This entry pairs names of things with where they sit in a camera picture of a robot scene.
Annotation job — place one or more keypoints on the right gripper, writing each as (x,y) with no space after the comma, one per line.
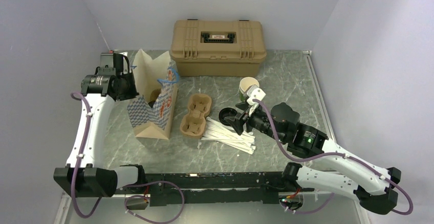
(237,124)

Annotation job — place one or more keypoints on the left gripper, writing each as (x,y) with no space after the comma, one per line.
(128,74)

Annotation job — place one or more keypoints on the paper bag with blue handles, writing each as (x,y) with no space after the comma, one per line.
(151,112)

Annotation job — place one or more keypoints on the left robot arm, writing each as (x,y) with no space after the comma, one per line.
(84,174)

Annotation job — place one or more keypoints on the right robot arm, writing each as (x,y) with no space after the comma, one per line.
(377,186)

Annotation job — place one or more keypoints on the black cup lid stack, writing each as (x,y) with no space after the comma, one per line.
(226,112)

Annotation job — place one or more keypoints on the pile of wrapped straws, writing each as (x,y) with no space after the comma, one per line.
(216,131)

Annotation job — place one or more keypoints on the green paper cup stack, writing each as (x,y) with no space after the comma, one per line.
(244,84)

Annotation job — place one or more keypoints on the tan plastic toolbox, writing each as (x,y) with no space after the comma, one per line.
(218,48)

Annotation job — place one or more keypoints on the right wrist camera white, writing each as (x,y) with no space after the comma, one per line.
(254,92)

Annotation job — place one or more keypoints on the aluminium side rail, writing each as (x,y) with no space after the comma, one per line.
(325,114)

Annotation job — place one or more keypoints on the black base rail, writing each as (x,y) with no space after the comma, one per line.
(208,188)

